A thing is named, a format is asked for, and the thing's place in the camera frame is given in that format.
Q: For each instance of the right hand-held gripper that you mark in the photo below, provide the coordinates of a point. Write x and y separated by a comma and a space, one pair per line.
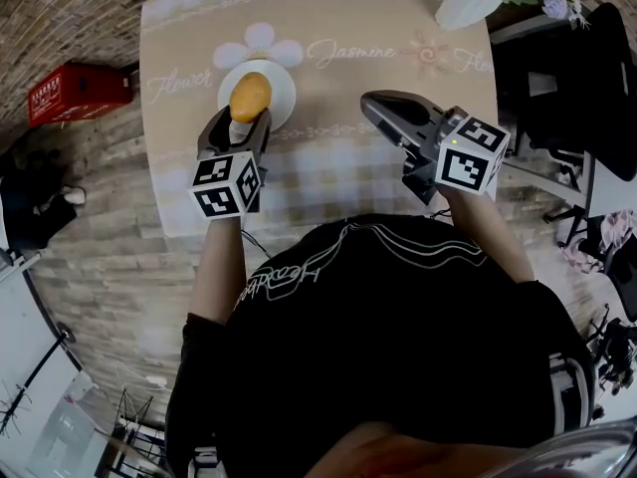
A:
470, 162

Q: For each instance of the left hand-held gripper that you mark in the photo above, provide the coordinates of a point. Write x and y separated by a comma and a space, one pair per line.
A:
224, 182

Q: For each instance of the yellow-brown potato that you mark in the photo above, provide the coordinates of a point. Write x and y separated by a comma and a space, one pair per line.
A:
250, 96

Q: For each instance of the white plate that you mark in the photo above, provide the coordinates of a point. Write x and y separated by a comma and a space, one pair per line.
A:
281, 97

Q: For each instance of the person's left forearm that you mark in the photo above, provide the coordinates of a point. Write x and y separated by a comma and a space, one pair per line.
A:
219, 267

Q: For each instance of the person's right forearm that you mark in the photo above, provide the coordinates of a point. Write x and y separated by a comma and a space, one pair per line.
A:
490, 237

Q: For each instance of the beige checked flower tablecloth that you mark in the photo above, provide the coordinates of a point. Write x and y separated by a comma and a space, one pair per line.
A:
338, 177

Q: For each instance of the red box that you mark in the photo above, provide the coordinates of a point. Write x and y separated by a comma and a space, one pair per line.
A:
74, 92

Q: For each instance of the black office chair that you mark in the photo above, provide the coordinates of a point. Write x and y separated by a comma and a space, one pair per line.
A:
577, 82

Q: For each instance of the dark grey desk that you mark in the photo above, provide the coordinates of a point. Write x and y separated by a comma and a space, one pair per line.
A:
592, 192

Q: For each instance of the person's black printed shirt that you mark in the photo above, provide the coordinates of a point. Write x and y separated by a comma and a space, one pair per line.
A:
388, 341

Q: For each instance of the pink patterned clothing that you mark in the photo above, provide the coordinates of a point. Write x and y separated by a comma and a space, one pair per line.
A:
614, 224

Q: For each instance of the black chair with clothes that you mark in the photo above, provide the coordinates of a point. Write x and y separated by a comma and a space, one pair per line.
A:
617, 262

